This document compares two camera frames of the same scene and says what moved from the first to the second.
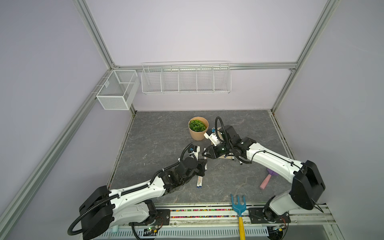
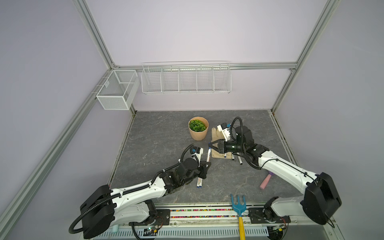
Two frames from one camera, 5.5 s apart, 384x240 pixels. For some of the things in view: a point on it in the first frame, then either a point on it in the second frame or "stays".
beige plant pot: [197, 127] stays
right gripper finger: [208, 149] -> [221, 143]
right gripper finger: [210, 154] -> [220, 149]
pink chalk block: [264, 184] stays
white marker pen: [199, 181] stays
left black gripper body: [198, 171] stays
